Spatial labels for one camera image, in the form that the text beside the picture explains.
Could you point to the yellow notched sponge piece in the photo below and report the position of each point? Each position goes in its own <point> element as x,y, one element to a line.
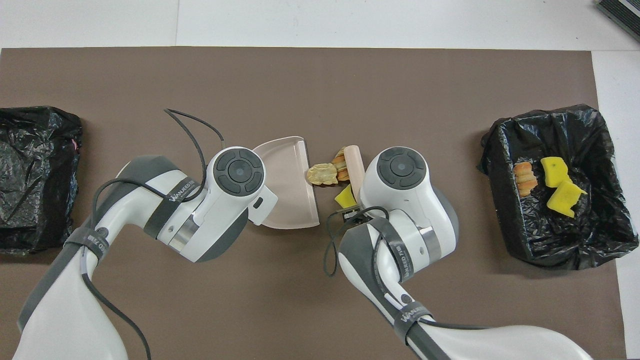
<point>565,200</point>

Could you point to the beige hand brush black bristles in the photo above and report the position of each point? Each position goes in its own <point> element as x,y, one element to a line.
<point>356,167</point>

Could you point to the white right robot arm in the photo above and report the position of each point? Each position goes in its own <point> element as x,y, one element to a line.
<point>400,200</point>

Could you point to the brown table mat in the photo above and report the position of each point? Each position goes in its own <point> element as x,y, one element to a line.
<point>280,310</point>

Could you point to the black bag bin pink spot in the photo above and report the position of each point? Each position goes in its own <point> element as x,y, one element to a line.
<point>30,165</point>

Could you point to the small curved yellow sponge piece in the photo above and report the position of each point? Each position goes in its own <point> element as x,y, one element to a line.
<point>345,198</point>

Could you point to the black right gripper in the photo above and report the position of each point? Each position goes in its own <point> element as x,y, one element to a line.
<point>355,215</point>

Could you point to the beige plastic dustpan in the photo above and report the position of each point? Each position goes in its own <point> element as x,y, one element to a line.
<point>287,200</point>

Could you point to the dark ribbed device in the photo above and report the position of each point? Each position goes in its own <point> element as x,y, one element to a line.
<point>622,14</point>

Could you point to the black bag lined bin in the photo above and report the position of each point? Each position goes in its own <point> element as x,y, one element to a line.
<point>590,240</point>

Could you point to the orange striped bread piece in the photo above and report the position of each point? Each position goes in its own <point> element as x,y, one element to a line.
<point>341,167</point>

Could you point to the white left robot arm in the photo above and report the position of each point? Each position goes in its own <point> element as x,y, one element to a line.
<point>220,210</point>

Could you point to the yellow green-backed sponge piece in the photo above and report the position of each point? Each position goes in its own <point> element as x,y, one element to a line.
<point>555,172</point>

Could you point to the beige flaky pastry piece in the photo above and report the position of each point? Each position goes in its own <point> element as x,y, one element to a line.
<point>525,179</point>
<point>322,175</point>

